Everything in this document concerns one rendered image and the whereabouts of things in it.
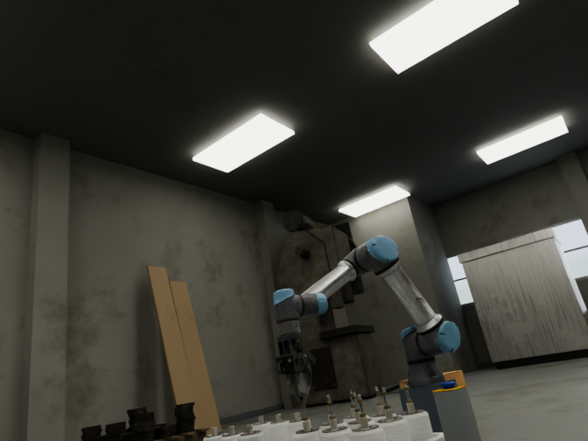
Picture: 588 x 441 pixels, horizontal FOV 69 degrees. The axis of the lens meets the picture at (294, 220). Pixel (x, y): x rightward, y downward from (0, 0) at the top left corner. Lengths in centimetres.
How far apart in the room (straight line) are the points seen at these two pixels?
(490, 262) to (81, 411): 608
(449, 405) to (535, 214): 779
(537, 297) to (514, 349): 88
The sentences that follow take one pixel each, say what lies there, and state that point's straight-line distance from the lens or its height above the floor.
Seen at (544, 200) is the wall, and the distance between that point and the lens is 903.
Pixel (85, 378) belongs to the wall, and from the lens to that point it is 495.
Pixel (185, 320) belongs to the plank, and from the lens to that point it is 528.
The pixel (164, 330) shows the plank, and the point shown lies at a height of 111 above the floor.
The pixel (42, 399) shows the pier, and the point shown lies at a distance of 460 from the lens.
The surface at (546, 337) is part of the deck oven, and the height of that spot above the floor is 35.
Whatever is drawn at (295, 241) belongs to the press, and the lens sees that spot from 634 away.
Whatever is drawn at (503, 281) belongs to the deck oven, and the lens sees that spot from 762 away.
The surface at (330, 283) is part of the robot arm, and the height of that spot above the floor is 74.
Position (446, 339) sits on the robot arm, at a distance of 179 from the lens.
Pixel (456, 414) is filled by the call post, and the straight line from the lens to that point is 134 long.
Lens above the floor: 42
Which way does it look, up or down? 20 degrees up
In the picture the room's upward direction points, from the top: 10 degrees counter-clockwise
